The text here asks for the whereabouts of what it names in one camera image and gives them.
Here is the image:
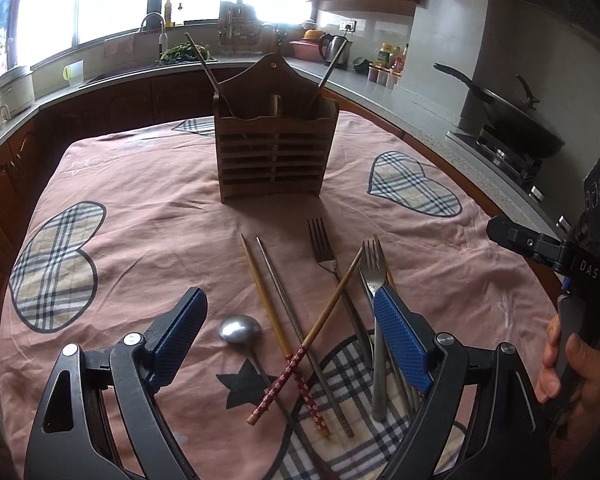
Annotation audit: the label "red-patterned wooden chopstick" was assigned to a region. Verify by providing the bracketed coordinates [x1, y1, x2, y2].
[240, 233, 331, 437]
[246, 246, 365, 426]

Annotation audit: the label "green leafy vegetables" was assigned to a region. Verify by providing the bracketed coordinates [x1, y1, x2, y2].
[156, 42, 212, 65]

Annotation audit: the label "metal spoon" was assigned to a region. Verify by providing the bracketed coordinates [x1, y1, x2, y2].
[217, 314, 338, 480]

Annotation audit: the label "white steamer pot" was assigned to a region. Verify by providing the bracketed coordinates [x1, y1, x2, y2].
[0, 65, 36, 121]

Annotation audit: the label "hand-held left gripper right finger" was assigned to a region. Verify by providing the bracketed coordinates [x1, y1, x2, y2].
[373, 285, 553, 480]

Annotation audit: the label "pink plaid-heart tablecloth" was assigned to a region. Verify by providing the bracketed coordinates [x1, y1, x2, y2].
[0, 110, 563, 480]

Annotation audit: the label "person's right hand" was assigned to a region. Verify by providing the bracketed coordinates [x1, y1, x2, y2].
[534, 312, 600, 441]

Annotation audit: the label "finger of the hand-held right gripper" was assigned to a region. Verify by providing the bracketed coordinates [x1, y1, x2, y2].
[486, 216, 573, 275]

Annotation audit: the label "plain wooden chopstick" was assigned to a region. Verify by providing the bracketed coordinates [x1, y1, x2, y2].
[372, 233, 397, 293]

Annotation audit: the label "black wok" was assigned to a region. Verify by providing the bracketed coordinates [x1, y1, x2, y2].
[433, 62, 566, 158]

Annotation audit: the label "metal fork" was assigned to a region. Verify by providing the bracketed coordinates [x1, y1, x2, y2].
[358, 239, 388, 422]
[307, 217, 377, 367]

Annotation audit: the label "wooden utensil holder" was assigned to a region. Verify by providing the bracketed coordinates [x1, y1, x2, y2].
[213, 53, 339, 204]

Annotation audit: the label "gas stove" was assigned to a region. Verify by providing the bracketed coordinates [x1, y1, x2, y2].
[447, 127, 581, 203]

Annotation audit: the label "pink plastic basin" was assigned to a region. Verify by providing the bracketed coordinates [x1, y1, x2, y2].
[289, 39, 326, 61]

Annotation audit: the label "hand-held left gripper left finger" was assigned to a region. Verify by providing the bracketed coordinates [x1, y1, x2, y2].
[24, 286, 208, 480]

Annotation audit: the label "steel electric kettle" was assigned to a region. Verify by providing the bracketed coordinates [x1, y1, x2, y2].
[319, 33, 353, 67]

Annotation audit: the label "wire dish rack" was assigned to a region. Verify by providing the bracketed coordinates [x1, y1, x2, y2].
[217, 1, 266, 56]

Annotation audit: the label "metal chopstick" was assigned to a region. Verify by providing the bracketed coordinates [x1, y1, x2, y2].
[256, 238, 355, 438]
[185, 32, 233, 116]
[305, 35, 349, 113]

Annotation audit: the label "white green measuring cup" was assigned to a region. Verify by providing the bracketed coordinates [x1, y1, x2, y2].
[62, 60, 85, 88]

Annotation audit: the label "glass wok lid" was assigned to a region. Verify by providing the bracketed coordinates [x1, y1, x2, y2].
[480, 74, 556, 131]

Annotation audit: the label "chrome kitchen faucet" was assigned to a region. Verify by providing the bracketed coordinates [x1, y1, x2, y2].
[139, 12, 169, 61]

